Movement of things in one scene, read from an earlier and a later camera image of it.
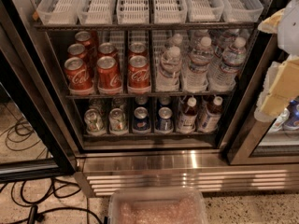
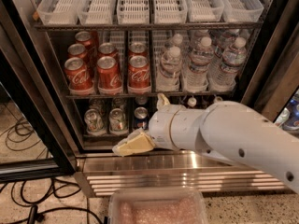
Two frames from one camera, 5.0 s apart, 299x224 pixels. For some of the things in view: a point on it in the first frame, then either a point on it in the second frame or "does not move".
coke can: [78, 50] does not move
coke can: [139, 75] does not move
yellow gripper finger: [279, 91] -> [136, 142]
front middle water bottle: [194, 75] does not move
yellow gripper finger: [270, 25] -> [162, 101]
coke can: [106, 48] does not move
